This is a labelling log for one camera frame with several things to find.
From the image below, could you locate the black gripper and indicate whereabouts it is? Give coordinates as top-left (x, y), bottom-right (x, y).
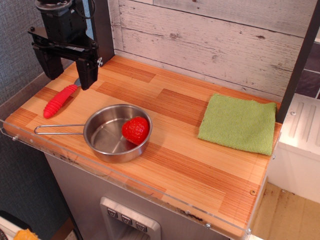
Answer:
top-left (28, 4), bottom-right (100, 91)

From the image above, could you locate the red handled fork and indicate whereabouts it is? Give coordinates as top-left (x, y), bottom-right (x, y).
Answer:
top-left (43, 78), bottom-right (81, 119)

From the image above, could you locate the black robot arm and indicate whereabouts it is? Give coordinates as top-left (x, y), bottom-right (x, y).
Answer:
top-left (28, 0), bottom-right (102, 90)

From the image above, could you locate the green cloth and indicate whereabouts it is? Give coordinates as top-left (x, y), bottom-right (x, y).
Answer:
top-left (197, 93), bottom-right (277, 156)

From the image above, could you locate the small steel saucepan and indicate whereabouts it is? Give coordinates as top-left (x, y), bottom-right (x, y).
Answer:
top-left (34, 104), bottom-right (153, 163)

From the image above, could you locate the clear acrylic table guard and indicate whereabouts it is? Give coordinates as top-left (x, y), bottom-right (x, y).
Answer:
top-left (0, 70), bottom-right (270, 240)

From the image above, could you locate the red toy strawberry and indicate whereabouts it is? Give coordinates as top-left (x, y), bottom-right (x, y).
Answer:
top-left (121, 116), bottom-right (150, 146)

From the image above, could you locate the silver toy dispenser panel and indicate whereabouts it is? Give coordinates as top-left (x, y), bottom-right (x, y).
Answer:
top-left (100, 197), bottom-right (162, 240)

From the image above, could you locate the yellow black object corner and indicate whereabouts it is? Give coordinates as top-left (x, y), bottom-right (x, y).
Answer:
top-left (0, 210), bottom-right (40, 240)

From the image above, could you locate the white toy sink unit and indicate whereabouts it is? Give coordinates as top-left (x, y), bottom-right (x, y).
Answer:
top-left (267, 94), bottom-right (320, 203)

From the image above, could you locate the dark vertical post left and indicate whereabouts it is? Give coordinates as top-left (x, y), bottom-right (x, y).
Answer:
top-left (88, 0), bottom-right (115, 65)

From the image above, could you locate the dark vertical post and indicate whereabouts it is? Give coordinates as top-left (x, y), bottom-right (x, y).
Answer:
top-left (276, 0), bottom-right (320, 124)
top-left (88, 0), bottom-right (115, 65)

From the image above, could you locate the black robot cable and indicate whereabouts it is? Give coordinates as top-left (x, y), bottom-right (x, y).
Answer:
top-left (72, 0), bottom-right (97, 20)

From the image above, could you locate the dark vertical post right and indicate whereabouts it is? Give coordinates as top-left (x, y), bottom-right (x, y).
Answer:
top-left (276, 0), bottom-right (320, 124)

